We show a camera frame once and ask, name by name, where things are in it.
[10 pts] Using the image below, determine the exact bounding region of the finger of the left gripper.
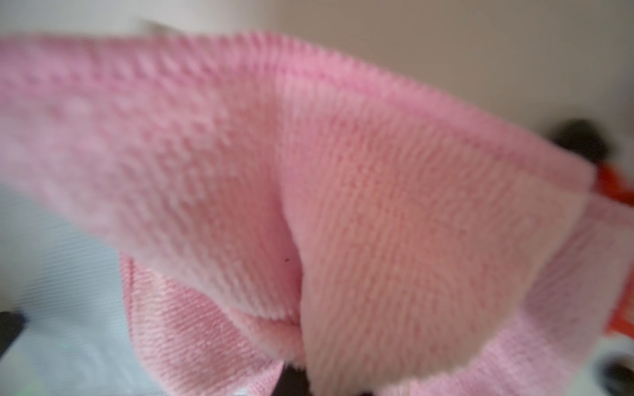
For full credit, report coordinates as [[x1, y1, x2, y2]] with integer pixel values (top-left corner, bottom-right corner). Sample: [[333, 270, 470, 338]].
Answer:
[[0, 311, 26, 356]]

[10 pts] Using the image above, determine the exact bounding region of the stack of mesh document bags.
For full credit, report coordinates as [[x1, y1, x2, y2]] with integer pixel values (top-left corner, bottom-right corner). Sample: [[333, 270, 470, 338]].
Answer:
[[1, 188, 161, 395]]

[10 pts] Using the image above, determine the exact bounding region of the pink microfiber cloth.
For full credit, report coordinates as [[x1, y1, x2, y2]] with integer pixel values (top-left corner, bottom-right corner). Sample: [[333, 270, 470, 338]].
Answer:
[[1, 33, 633, 395]]

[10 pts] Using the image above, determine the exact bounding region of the clear mesh document bag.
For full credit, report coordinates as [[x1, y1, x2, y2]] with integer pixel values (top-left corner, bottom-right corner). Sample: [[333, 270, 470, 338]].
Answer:
[[549, 118, 634, 396]]

